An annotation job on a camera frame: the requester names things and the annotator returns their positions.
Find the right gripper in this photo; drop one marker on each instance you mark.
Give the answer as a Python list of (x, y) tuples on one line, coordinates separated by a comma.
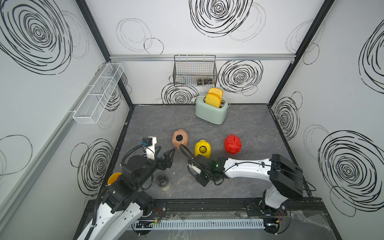
[(200, 180)]

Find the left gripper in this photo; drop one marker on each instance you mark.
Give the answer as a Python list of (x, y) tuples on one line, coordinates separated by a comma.
[(162, 165)]

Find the black plug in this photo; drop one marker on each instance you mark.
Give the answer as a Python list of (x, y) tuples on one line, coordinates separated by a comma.
[(179, 138)]

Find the pink piggy bank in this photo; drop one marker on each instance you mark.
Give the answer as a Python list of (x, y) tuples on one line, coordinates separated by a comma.
[(184, 142)]

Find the yellow piggy bank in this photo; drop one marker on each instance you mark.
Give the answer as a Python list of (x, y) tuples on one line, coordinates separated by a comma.
[(203, 148)]

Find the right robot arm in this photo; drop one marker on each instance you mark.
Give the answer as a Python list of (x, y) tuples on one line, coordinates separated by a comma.
[(285, 176)]

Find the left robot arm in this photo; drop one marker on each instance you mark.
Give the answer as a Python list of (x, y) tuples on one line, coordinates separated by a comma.
[(125, 200)]

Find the red piggy bank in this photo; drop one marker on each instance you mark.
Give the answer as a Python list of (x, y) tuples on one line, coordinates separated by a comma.
[(233, 144)]

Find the clear jar with white contents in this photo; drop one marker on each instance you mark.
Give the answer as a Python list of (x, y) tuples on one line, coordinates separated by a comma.
[(163, 182)]

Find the mint green toaster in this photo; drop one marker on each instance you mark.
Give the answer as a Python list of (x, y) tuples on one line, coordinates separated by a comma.
[(209, 113)]

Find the yellow mug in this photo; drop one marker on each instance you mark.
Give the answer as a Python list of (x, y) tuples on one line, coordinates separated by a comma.
[(113, 178)]

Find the front toast slice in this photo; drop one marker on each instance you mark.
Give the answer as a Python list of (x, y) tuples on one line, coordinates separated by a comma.
[(213, 99)]

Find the toast slice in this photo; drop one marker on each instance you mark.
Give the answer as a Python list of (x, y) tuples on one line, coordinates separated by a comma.
[(213, 99), (216, 91)]

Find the back toast slice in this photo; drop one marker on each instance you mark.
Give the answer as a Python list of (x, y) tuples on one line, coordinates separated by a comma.
[(216, 91)]

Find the small jars in basket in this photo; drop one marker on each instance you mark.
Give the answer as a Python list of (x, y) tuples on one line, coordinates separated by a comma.
[(206, 82)]

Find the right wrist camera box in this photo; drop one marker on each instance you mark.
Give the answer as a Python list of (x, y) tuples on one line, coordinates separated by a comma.
[(195, 168)]

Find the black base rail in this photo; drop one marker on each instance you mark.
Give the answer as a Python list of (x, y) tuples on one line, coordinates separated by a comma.
[(253, 207)]

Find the white slotted cable duct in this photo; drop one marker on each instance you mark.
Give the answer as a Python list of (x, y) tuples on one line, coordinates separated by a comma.
[(231, 224)]

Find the black wire wall basket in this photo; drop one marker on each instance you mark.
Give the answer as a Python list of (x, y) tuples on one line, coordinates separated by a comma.
[(189, 68)]

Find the white wire wall shelf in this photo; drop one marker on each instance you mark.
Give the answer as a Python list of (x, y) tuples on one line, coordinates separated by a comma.
[(99, 94)]

